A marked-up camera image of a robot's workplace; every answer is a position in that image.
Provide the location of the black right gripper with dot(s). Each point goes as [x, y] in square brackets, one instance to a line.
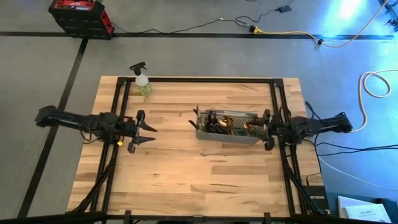
[275, 129]

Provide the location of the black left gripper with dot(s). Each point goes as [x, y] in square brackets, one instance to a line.
[130, 129]

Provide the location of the grey mesh cutlery basket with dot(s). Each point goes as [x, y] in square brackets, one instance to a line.
[224, 138]

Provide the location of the yellow label spray cleaner bottle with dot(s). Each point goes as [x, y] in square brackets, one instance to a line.
[143, 84]

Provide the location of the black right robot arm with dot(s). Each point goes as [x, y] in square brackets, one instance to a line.
[317, 124]

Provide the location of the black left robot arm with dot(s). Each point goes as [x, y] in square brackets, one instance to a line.
[71, 119]

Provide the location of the black power adapter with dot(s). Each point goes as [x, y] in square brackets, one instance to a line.
[284, 8]

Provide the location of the red black toolbox stack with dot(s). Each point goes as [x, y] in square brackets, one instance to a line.
[81, 18]

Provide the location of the white booklet box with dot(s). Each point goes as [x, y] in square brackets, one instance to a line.
[363, 211]

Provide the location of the black floor stand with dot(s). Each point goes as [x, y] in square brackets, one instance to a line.
[392, 21]

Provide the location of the black metal table frame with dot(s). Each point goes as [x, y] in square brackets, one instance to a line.
[199, 80]

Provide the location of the black network switch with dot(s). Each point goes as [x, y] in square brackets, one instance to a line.
[317, 199]

